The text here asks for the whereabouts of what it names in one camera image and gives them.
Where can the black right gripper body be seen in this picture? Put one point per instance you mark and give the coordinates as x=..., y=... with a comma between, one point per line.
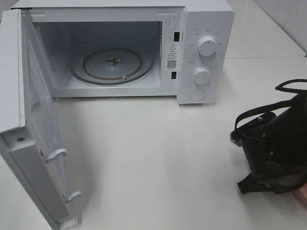
x=284, y=177

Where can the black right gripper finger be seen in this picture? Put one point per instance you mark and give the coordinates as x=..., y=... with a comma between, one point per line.
x=250, y=185

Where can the pink round plate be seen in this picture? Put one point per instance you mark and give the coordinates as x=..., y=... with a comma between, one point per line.
x=301, y=195

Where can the round white door button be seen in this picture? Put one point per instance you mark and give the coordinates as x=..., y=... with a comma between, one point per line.
x=197, y=95

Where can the white timer knob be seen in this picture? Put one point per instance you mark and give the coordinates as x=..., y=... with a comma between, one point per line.
x=201, y=76

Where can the white microwave door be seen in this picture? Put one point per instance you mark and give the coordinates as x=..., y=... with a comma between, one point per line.
x=30, y=141

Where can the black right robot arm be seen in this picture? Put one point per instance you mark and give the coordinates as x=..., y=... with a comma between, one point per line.
x=275, y=146

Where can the upper white power knob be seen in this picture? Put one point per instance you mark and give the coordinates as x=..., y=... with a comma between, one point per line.
x=207, y=45

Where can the white microwave oven body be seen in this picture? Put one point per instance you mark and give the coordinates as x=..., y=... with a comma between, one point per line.
x=73, y=29

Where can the white warning label sticker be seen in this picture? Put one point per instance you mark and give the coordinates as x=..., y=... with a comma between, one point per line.
x=171, y=56

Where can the glass microwave turntable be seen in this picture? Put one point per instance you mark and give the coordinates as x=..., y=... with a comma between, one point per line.
x=112, y=66

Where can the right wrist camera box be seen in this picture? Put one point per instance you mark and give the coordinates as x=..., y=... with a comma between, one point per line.
x=253, y=132

